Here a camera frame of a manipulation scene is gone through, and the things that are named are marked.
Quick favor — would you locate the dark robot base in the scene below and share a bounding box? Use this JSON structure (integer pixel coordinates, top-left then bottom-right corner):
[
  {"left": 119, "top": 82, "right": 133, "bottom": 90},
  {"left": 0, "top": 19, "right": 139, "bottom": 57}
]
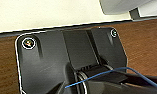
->
[{"left": 14, "top": 26, "right": 130, "bottom": 94}]

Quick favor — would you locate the blue cable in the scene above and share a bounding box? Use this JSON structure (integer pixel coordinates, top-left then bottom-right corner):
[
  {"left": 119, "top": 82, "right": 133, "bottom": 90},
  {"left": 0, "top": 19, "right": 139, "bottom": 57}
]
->
[{"left": 65, "top": 66, "right": 157, "bottom": 90}]

